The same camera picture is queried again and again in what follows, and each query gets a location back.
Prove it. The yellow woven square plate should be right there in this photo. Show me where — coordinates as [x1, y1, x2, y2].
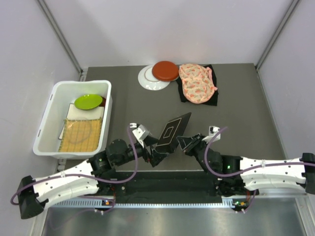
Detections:
[58, 118, 102, 152]

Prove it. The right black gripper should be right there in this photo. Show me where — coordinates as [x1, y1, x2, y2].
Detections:
[177, 133, 210, 159]

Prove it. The floral pink cloth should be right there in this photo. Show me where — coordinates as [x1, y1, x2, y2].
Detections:
[179, 63, 218, 104]

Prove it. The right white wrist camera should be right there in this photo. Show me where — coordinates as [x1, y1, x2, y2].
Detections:
[208, 126, 221, 136]

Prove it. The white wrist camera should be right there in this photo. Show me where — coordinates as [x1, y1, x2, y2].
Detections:
[208, 126, 221, 136]
[129, 123, 150, 144]

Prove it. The red round plate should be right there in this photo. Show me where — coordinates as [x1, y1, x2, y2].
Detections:
[100, 97, 106, 107]

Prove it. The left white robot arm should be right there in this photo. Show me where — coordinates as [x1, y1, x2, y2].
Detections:
[17, 136, 169, 219]

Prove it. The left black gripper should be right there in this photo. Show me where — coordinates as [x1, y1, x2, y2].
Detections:
[115, 136, 169, 167]

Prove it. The white round rimmed plate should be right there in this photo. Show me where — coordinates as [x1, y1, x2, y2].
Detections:
[138, 65, 170, 91]

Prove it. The grey cable duct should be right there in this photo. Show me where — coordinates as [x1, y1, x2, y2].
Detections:
[49, 195, 254, 209]

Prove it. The black cloth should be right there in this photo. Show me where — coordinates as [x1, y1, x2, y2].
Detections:
[176, 64, 219, 106]

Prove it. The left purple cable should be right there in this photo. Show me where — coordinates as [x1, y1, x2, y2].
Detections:
[10, 125, 138, 213]

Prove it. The green plate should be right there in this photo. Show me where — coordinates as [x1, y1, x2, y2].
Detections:
[74, 94, 103, 110]

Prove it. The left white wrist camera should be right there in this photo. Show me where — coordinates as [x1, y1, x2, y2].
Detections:
[129, 123, 150, 144]

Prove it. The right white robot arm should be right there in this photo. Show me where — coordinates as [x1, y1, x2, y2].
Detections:
[177, 132, 315, 196]

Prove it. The white plastic bin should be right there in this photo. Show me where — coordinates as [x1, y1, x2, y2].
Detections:
[32, 80, 113, 159]

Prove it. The black square plate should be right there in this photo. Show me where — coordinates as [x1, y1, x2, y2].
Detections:
[155, 112, 191, 153]

